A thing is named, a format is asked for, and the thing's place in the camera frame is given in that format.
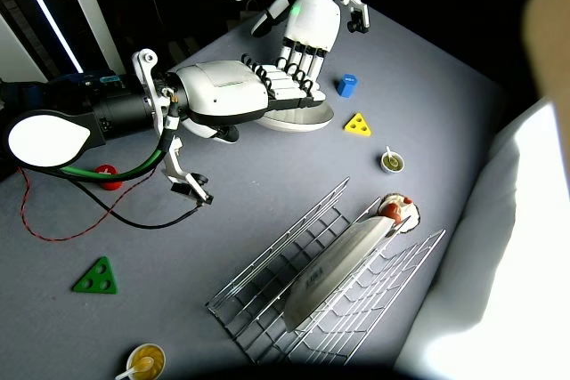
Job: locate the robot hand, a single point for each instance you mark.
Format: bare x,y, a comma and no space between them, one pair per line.
218,91
311,19

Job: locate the white plate with dark rim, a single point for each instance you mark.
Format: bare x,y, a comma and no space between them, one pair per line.
303,119

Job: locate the white plate with barcode label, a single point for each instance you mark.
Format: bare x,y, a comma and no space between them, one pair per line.
338,269

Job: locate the blue prism block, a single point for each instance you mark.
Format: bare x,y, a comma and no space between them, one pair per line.
347,85

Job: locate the yellow triangle block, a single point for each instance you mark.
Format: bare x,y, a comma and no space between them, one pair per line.
358,126

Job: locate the red cylinder block white cross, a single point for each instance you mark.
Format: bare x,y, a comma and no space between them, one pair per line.
109,182

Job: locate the small bowl with green filling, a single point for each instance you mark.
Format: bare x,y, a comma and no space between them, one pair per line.
392,162

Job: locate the toy cupcake with strawberries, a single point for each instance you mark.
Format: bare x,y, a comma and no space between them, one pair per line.
407,211

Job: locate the green triangle block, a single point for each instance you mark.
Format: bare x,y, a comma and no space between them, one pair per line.
95,280

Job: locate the tan rounded panel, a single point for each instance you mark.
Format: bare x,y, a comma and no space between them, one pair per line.
550,28

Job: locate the yellow soup bowl with spoon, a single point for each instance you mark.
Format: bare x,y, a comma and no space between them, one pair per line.
144,360

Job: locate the white backdrop sheet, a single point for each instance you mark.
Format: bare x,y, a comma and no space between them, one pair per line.
512,242

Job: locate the white light strip post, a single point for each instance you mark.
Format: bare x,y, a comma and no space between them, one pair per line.
89,10

